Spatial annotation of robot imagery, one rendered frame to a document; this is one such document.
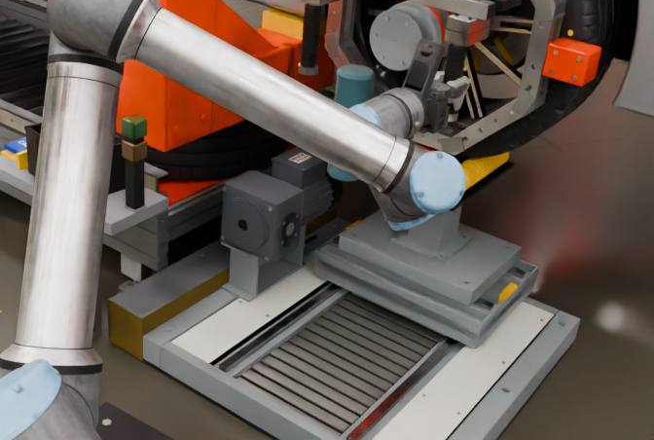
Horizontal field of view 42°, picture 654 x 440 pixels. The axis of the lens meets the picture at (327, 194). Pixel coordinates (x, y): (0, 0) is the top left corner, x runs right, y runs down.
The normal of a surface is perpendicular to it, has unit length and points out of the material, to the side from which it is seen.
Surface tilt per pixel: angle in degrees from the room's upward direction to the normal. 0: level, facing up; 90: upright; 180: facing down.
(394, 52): 90
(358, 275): 90
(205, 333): 0
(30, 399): 42
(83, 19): 84
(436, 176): 60
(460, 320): 90
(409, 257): 0
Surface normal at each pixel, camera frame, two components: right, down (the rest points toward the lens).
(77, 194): 0.46, -0.05
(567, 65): -0.58, 0.33
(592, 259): 0.09, -0.89
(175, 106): 0.81, 0.33
